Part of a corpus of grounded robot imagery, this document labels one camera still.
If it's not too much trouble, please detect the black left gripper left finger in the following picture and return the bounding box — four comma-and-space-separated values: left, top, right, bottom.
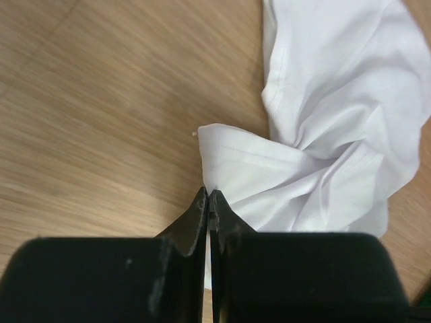
1, 188, 207, 322

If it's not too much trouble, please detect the white t shirt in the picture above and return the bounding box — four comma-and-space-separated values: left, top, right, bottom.
197, 0, 431, 290

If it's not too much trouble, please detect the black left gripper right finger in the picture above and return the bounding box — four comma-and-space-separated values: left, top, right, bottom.
209, 190, 409, 322

